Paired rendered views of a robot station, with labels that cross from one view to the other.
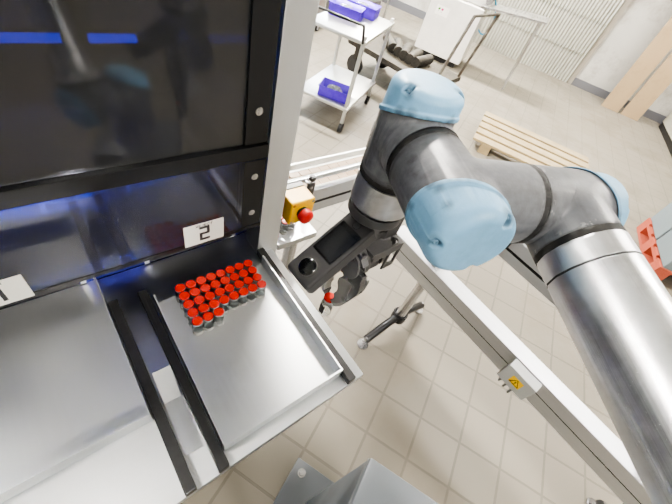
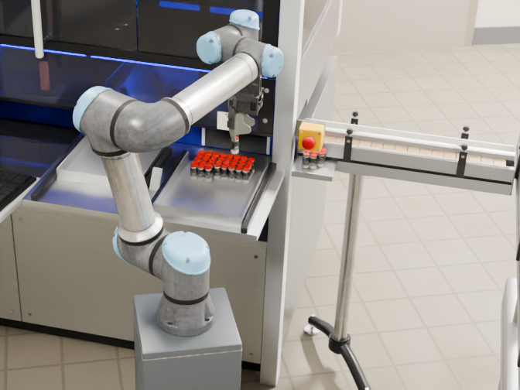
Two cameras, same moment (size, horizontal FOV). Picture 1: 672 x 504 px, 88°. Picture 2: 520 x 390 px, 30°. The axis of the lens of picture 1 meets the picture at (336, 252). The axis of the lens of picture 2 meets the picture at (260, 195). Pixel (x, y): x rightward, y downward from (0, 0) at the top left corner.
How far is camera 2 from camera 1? 2.39 m
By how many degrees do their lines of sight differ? 51
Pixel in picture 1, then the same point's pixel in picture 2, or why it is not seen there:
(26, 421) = (100, 168)
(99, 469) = (107, 192)
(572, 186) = (249, 43)
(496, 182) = (222, 35)
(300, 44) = (292, 13)
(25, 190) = (155, 56)
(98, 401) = not seen: hidden behind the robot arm
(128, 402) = not seen: hidden behind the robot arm
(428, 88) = (237, 13)
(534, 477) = not seen: outside the picture
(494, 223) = (205, 40)
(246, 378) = (193, 202)
